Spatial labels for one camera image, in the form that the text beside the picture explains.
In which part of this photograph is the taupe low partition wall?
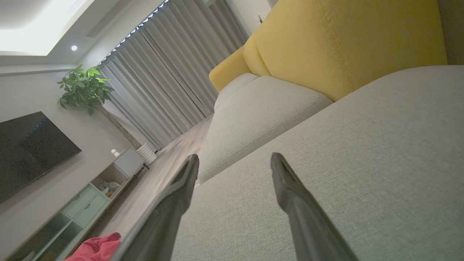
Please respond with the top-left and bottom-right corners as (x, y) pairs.
(437, 0), (464, 66)

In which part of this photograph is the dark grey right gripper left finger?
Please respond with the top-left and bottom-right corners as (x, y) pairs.
(112, 154), (200, 261)

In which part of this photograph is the grey pleated curtain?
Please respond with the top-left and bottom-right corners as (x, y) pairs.
(98, 0), (250, 151)

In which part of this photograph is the mint and grey TV cabinet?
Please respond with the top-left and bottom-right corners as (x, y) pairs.
(0, 147), (145, 261)

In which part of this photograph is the grey plush toy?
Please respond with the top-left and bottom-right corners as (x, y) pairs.
(100, 181), (120, 198)

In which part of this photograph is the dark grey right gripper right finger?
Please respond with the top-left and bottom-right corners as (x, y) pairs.
(270, 153), (359, 261)

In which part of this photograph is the long grey sofa seat cushion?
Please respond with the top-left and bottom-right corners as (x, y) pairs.
(198, 75), (333, 185)

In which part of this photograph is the short yellow sofa back cushion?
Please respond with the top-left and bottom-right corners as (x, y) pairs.
(242, 34), (271, 77)

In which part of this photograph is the green leafy potted tree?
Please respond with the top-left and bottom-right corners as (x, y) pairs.
(57, 65), (142, 150)

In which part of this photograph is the white ribbed plant pot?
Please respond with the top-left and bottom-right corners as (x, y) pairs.
(137, 142), (158, 166)

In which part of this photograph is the red jersey with white trim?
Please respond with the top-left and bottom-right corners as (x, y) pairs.
(63, 232), (122, 261)

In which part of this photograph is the rounded yellow sofa end cushion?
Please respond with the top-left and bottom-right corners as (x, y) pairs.
(209, 45), (252, 92)

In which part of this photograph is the small grey sofa seat cushion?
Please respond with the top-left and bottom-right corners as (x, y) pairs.
(214, 72), (260, 111)

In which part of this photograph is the black wall television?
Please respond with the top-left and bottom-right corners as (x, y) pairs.
(0, 111), (82, 204)

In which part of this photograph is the long yellow sofa back cushion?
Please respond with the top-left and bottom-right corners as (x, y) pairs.
(256, 0), (448, 102)

